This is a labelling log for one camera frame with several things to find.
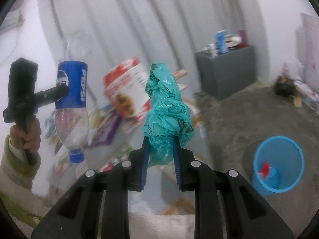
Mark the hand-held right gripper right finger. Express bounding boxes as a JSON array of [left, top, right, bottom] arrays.
[[174, 137, 295, 239]]

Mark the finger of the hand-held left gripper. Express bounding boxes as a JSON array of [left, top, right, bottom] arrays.
[[37, 85, 69, 105]]

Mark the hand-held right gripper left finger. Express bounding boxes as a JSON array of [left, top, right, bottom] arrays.
[[31, 137, 149, 239]]

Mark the clear plastic bottle blue label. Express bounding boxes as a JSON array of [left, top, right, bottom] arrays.
[[53, 33, 91, 163]]

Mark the teal plastic bag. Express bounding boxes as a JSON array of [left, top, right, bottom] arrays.
[[141, 62, 195, 167]]

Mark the blue plastic wastebasket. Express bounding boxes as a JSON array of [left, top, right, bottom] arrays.
[[250, 136, 305, 197]]

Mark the person's left hand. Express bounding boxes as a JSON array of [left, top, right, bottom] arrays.
[[9, 118, 42, 160]]

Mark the pile of snack packets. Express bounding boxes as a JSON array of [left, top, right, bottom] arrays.
[[44, 68, 201, 176]]

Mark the purple snack packet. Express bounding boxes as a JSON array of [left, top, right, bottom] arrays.
[[88, 110, 122, 148]]

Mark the white woven sack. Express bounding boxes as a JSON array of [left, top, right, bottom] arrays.
[[128, 199, 198, 239]]

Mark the red and white food package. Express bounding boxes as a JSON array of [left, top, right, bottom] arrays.
[[103, 57, 153, 120]]

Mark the red wrapper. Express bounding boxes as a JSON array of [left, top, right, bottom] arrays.
[[259, 162, 273, 179]]

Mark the grey cabinet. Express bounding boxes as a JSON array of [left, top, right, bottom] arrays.
[[196, 45, 257, 101]]

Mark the purple box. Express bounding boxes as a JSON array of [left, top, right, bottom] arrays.
[[237, 30, 248, 47]]

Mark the white plastic bag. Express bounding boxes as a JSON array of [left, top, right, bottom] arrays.
[[281, 57, 305, 80]]

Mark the pink and white board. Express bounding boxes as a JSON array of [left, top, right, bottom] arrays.
[[295, 12, 319, 80]]

